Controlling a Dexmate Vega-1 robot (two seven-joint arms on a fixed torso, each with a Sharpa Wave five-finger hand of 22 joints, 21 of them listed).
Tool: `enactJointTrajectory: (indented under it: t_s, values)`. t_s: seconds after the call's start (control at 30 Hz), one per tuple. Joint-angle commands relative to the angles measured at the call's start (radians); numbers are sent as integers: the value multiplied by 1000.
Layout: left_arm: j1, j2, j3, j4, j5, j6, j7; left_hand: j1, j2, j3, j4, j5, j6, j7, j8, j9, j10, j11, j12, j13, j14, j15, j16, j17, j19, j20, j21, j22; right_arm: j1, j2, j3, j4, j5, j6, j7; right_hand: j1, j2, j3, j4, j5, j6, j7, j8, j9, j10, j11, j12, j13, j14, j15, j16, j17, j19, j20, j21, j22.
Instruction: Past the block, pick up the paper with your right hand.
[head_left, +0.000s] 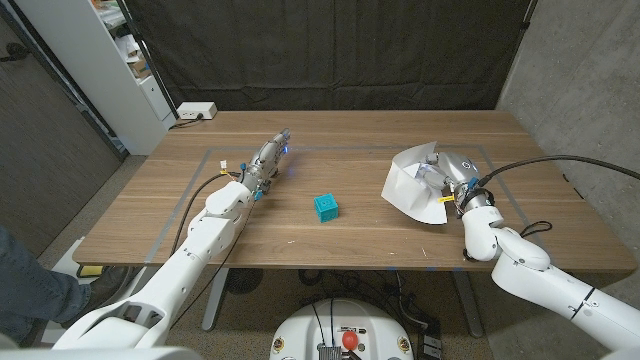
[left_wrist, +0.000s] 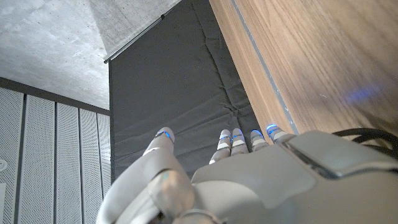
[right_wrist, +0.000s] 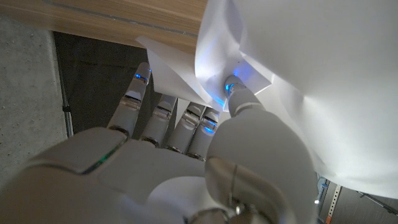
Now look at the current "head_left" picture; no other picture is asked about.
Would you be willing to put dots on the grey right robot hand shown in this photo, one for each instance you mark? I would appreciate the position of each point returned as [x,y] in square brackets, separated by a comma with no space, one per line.
[460,172]

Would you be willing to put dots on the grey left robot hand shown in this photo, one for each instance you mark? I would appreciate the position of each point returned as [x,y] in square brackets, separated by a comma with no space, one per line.
[265,162]

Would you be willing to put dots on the white paper sheet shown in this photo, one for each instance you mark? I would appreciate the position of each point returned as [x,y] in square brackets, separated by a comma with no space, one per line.
[405,195]

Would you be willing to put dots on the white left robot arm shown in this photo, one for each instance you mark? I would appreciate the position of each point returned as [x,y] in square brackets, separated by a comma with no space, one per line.
[210,235]

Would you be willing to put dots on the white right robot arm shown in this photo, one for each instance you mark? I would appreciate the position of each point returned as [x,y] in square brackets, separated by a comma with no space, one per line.
[525,270]

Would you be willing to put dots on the teal cube block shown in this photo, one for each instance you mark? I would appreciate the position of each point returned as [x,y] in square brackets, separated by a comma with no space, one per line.
[326,207]

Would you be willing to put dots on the white power outlet box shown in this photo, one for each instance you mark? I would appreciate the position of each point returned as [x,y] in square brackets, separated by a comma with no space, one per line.
[196,110]

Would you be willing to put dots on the black ribbed round object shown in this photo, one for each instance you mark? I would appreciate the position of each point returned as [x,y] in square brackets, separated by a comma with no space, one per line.
[243,280]

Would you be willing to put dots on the black fabric backdrop curtain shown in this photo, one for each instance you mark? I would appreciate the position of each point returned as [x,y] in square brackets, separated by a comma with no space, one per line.
[325,50]

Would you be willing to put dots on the grey metal table leg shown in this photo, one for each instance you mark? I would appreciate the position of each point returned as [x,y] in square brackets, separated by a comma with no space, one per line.
[215,300]
[469,305]

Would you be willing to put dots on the small cardboard box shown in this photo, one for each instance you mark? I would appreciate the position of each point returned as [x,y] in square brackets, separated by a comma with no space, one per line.
[139,68]

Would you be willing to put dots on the black backdrop stand pole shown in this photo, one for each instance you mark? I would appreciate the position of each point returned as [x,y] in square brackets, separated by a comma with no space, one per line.
[527,15]
[147,55]

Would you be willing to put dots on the white robot torso base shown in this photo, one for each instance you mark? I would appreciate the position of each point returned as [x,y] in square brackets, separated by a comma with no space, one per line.
[300,330]

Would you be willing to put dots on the black floor power strip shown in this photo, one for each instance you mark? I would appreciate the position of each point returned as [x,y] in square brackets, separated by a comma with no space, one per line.
[430,345]

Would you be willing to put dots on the white shelf cabinet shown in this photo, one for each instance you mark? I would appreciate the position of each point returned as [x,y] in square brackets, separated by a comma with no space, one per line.
[100,75]

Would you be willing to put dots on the red emergency stop button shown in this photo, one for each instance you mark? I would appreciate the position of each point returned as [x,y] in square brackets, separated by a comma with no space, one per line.
[350,340]

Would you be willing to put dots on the dark person shoe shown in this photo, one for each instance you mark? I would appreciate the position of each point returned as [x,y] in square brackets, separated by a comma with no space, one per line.
[107,287]

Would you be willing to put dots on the yellow flat object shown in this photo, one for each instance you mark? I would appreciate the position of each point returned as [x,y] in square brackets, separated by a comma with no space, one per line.
[91,271]

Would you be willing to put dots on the person leg in jeans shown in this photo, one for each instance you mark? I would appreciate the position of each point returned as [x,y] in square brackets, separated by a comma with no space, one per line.
[30,290]

